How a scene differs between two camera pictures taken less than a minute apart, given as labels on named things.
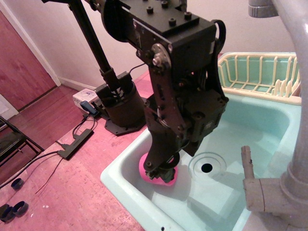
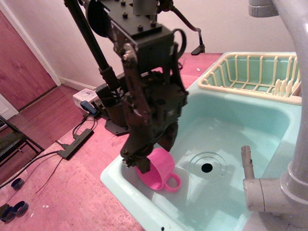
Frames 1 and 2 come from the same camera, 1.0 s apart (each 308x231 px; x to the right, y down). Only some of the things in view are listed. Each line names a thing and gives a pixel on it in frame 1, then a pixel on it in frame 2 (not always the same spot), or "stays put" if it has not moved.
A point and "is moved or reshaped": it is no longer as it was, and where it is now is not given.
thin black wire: [50, 176] stays put
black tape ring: [17, 184] stays put
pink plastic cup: [159, 181] is moved or reshaped
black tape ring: [7, 214] stays put
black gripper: [167, 143] to [146, 134]
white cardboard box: [85, 95] stays put
